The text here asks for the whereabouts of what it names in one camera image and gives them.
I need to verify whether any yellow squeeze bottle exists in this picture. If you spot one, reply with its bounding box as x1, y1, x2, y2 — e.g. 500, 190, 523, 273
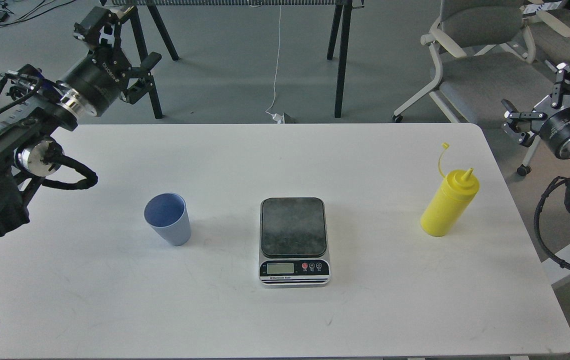
420, 142, 480, 237

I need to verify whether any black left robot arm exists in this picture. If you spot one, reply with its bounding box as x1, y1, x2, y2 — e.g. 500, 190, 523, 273
0, 0, 163, 237

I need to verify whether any blue ribbed plastic cup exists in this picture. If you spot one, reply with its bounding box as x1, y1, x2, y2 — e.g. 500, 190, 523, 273
143, 193, 192, 247

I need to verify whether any black legged background table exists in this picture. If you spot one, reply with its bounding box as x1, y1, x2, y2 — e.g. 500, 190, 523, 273
100, 0, 361, 119

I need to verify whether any white hanging cable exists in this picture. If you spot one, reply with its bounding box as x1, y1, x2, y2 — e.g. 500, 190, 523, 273
265, 5, 286, 124

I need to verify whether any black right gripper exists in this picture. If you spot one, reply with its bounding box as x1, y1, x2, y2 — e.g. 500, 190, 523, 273
500, 63, 570, 160

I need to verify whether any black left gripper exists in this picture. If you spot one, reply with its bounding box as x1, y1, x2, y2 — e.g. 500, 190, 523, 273
60, 7, 162, 117

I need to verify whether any digital kitchen scale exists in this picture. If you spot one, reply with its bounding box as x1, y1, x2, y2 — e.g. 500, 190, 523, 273
258, 197, 332, 289

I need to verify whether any grey office chair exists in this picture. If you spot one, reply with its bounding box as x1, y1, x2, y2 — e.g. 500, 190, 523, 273
522, 0, 570, 66
392, 0, 566, 176

